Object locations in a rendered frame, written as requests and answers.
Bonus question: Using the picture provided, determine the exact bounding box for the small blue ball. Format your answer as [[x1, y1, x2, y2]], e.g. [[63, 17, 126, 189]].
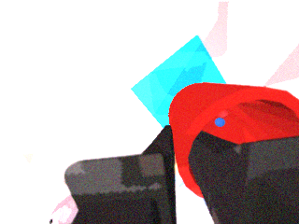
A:
[[215, 118, 225, 127]]

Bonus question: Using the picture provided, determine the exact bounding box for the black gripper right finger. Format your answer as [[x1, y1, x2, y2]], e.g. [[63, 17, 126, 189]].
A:
[[188, 130, 299, 224]]

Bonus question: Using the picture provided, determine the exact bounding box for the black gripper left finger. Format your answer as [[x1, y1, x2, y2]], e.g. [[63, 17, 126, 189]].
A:
[[64, 125, 178, 224]]

